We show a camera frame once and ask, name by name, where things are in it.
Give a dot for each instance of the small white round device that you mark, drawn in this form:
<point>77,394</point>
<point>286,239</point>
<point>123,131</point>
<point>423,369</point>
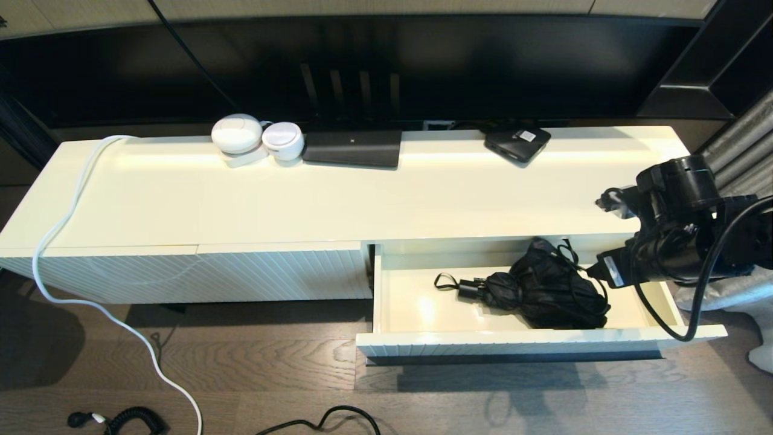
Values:
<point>284,142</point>

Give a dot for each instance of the white fluted drawer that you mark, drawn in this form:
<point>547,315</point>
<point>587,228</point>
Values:
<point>423,308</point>

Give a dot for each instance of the black wall shelf unit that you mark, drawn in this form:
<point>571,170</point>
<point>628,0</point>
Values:
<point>724,60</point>

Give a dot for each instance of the large white round device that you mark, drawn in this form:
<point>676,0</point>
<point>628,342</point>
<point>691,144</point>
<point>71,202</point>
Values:
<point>237,134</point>

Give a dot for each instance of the white long TV cabinet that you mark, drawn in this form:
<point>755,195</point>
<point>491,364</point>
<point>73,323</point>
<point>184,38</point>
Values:
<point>241,199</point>

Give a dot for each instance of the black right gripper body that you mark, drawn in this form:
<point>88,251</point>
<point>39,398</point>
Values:
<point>634,263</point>

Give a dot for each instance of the white flat device base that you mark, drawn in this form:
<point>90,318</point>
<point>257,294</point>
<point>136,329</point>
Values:
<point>244,160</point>

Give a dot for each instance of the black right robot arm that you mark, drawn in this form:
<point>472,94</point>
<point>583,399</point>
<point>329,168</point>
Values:
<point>694,205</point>

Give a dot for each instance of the black set-top box white label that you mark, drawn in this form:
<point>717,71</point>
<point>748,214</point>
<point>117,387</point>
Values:
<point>516,145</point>

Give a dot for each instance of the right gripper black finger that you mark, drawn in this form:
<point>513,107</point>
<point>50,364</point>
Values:
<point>590,270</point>

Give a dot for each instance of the black television screen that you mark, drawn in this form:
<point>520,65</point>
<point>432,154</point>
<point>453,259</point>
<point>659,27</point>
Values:
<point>423,60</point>

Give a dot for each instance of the black flat router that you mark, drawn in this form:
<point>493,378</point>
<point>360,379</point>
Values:
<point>352,149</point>

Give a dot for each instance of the black umbrella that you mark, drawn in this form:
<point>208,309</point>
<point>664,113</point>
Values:
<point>543,290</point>

